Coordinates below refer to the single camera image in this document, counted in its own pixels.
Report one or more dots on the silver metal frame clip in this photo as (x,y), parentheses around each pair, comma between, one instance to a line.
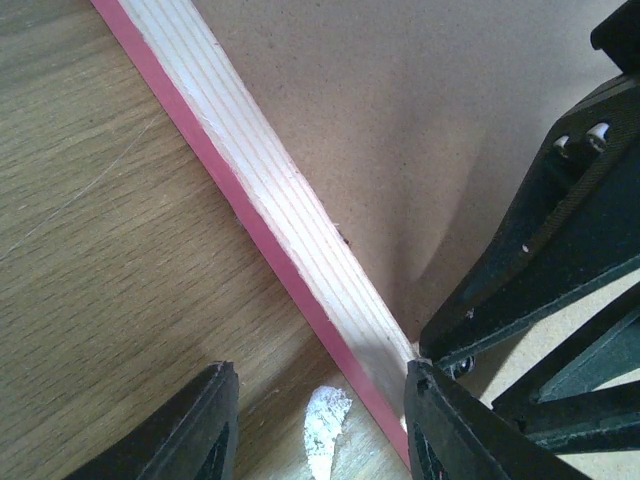
(461,367)

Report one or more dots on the pink wooden picture frame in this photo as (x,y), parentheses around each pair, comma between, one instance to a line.
(192,77)

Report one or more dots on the white paint flake cluster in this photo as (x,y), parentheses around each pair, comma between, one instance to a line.
(325,414)

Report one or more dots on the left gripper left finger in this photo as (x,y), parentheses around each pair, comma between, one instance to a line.
(193,435)

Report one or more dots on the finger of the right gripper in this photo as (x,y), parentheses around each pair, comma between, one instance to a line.
(572,227)
(559,403)

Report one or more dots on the brown cardboard backing sheet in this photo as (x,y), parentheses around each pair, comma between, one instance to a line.
(414,122)

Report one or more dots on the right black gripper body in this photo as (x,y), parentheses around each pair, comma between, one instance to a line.
(618,37)

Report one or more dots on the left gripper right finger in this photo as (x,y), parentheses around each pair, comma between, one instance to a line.
(452,435)

